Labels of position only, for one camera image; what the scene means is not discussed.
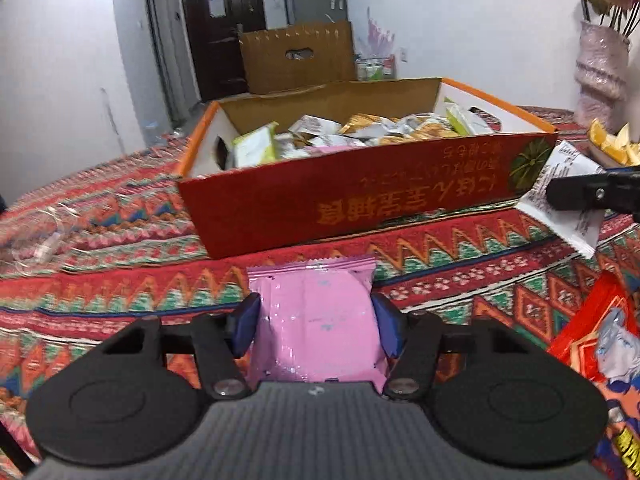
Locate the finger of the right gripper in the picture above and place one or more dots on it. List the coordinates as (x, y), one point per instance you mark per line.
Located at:
(613, 190)

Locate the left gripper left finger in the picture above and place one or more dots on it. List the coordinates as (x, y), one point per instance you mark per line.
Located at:
(217, 340)

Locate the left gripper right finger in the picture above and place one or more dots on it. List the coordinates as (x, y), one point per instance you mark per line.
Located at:
(415, 342)

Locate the white printed snack packet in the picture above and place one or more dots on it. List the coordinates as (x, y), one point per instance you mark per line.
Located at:
(579, 229)

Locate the pink snack packet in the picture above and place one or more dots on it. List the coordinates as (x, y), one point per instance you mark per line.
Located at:
(316, 323)

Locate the colourful red chip bag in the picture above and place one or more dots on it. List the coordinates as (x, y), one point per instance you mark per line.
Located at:
(601, 342)

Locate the green white snack packet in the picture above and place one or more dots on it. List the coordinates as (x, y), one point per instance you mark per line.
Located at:
(255, 148)

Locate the silver white snack packet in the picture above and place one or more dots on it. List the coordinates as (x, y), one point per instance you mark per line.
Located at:
(314, 126)

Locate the plate of orange peels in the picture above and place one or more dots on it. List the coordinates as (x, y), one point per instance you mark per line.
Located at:
(612, 150)

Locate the pink ribbed vase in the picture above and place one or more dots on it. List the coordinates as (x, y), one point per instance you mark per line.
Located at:
(601, 73)

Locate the patterned red tablecloth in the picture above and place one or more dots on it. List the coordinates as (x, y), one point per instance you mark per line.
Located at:
(136, 252)

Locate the orange cardboard snack box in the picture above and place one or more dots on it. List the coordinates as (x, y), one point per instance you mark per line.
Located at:
(240, 211)

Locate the brown wooden chair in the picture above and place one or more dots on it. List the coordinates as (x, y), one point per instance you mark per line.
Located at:
(297, 57)

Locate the metal storage rack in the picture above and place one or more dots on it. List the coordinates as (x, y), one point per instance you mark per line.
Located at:
(376, 69)

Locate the dark entrance door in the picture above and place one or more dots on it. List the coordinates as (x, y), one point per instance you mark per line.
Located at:
(214, 28)

